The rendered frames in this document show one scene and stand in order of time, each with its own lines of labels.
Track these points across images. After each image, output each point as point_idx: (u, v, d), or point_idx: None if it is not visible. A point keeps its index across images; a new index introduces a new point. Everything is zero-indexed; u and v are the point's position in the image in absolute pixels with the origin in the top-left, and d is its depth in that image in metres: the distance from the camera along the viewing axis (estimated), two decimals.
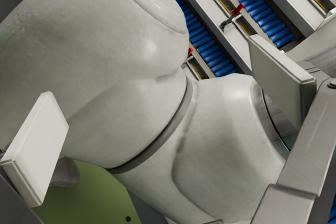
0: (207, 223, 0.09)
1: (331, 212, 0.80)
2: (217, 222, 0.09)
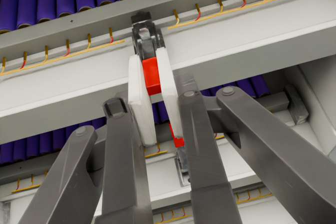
0: (207, 223, 0.09)
1: None
2: (217, 222, 0.09)
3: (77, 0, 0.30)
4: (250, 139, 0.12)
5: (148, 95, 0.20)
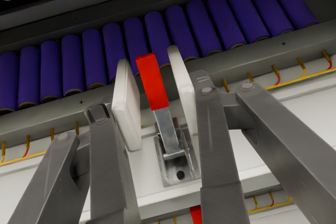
0: (207, 223, 0.09)
1: None
2: (217, 222, 0.09)
3: (86, 74, 0.26)
4: (266, 136, 0.12)
5: (135, 60, 0.18)
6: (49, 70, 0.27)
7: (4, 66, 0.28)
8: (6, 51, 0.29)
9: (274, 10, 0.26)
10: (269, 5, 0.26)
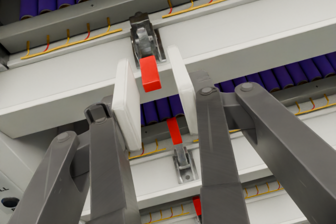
0: (207, 223, 0.09)
1: None
2: (217, 222, 0.09)
3: None
4: (266, 136, 0.12)
5: None
6: None
7: None
8: None
9: None
10: None
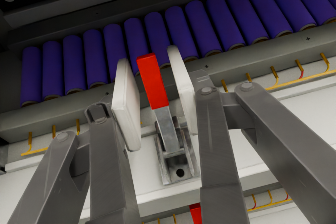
0: (207, 223, 0.09)
1: None
2: (217, 222, 0.09)
3: None
4: (266, 136, 0.12)
5: None
6: None
7: None
8: None
9: None
10: None
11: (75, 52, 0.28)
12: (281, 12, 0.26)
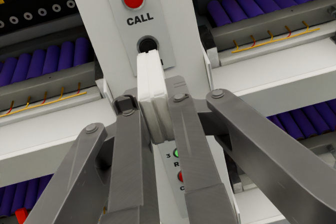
0: (207, 223, 0.09)
1: None
2: (217, 222, 0.09)
3: None
4: (241, 141, 0.12)
5: None
6: None
7: None
8: None
9: (62, 58, 0.39)
10: (61, 55, 0.39)
11: None
12: None
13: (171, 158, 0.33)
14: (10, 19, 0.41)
